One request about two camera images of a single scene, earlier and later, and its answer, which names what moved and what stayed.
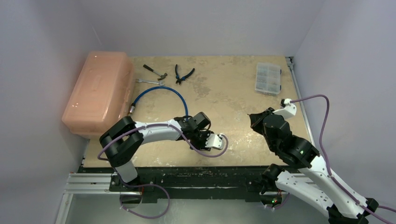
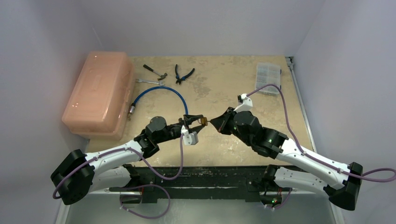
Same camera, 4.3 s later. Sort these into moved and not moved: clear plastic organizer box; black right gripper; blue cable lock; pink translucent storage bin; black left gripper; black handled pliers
Moved: black right gripper; black left gripper
Not moved: black handled pliers; clear plastic organizer box; blue cable lock; pink translucent storage bin
